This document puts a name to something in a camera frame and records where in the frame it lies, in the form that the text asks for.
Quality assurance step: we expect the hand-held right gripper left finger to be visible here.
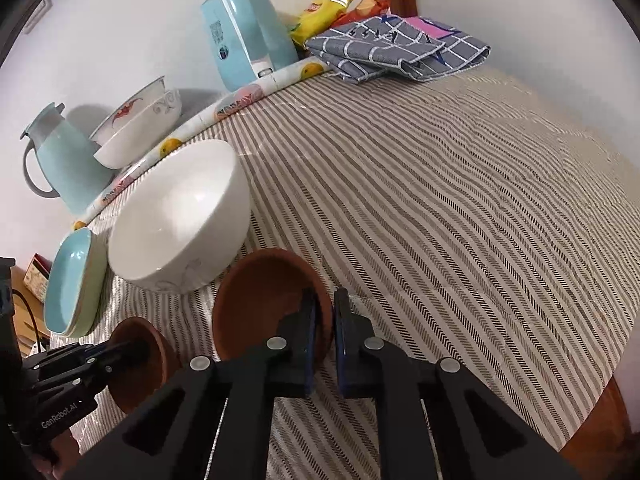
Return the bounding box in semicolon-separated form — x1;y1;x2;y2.
65;287;323;480

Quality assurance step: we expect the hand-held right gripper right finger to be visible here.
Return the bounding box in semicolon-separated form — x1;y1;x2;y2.
332;287;583;480

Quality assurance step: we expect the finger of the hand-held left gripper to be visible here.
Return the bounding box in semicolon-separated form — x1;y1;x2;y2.
29;361;119;407
22;340;153;377

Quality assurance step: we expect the green plate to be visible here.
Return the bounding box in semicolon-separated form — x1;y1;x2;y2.
65;232;110;338

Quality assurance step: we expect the small brown bowl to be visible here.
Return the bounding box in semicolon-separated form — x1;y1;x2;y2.
107;316;178;415
211;248;333;363

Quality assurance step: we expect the blue plate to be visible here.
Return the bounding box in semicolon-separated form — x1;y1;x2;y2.
43;227;108;336

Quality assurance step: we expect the light wooden box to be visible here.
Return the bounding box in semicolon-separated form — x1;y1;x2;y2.
10;265;51;356

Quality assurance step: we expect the plain white bowl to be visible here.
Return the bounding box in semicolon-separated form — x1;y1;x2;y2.
107;138;252;295

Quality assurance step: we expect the striped tablecloth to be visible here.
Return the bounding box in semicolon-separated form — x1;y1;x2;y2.
70;67;640;480

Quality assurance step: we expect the light blue thermos jug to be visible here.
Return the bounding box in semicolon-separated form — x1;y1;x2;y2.
20;102;118;216

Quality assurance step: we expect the white bowl with grey swirls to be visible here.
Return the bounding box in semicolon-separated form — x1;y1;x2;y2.
94;89;182;170

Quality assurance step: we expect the rolled fruit-print mat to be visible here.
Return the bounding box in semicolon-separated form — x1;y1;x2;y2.
72;57;331;231

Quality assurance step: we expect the white bowl with red print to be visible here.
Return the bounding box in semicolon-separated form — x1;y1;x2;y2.
89;76;168;147

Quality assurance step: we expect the grey checked cloth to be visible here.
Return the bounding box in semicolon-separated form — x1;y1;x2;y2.
305;14;492;85

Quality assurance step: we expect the light blue electric kettle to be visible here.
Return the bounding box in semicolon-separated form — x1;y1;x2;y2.
201;0;301;93

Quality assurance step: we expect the yellow chip bag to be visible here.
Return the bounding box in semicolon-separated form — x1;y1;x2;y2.
289;0;360;50

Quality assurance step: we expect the orange snack bag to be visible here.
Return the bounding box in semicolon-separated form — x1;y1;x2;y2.
330;0;390;28

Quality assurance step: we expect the white wall light switch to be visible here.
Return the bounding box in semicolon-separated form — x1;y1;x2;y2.
20;0;55;36

